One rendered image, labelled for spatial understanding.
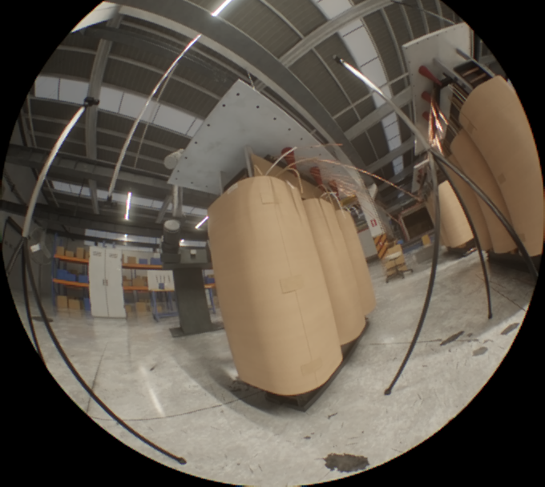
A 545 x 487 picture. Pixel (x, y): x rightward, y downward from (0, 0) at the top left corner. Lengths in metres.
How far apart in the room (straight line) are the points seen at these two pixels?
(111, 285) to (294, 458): 5.04
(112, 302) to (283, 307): 4.92
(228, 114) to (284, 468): 1.36
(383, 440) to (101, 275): 5.40
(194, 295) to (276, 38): 10.17
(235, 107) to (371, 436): 1.37
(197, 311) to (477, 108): 3.72
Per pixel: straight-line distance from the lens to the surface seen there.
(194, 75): 10.12
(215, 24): 4.10
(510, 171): 1.25
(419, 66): 1.48
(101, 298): 5.29
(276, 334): 0.61
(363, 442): 0.78
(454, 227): 2.98
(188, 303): 2.98
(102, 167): 7.93
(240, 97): 0.79
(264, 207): 0.64
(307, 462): 0.76
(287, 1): 10.01
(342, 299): 0.99
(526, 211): 1.27
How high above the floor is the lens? 0.66
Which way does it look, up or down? 22 degrees up
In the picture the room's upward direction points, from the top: 13 degrees counter-clockwise
